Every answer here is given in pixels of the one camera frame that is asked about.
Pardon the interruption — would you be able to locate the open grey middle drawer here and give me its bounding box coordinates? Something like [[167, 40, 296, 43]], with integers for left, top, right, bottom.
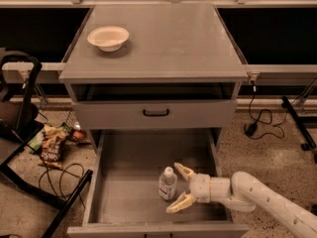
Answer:
[[67, 129, 248, 238]]

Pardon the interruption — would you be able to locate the grey drawer cabinet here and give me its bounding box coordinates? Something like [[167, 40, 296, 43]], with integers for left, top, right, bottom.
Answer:
[[58, 1, 250, 238]]

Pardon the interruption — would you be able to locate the black chair frame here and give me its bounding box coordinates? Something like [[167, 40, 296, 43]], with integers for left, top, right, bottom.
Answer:
[[0, 48, 93, 238]]

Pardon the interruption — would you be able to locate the black drawer handle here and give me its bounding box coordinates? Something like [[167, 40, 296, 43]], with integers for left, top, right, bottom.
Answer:
[[143, 109, 169, 117]]

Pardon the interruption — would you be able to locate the red apple on floor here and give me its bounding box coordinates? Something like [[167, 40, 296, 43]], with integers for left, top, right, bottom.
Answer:
[[72, 130, 86, 141]]

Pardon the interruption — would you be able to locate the black power adapter with cable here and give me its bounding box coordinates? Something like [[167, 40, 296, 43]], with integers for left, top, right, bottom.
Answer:
[[244, 81, 285, 140]]

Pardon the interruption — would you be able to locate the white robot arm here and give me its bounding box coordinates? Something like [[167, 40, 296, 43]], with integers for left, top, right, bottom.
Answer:
[[166, 163, 317, 238]]

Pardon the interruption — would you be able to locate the chip snack bag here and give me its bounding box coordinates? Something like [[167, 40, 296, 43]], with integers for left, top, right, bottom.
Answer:
[[38, 125, 66, 170]]

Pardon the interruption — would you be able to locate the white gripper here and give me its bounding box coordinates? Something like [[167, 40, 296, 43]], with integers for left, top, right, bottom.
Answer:
[[166, 163, 211, 214]]

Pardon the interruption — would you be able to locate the black floor cable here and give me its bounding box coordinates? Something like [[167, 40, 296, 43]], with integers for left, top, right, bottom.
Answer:
[[38, 162, 87, 210]]

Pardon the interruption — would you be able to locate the closed grey top drawer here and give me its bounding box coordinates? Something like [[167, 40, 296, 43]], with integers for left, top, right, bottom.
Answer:
[[73, 100, 237, 130]]

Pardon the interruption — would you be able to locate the black stand leg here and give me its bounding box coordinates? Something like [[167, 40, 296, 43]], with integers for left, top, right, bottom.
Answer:
[[281, 96, 317, 164]]

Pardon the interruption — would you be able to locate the clear plastic water bottle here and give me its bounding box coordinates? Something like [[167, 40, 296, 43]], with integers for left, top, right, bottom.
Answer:
[[158, 167, 177, 200]]

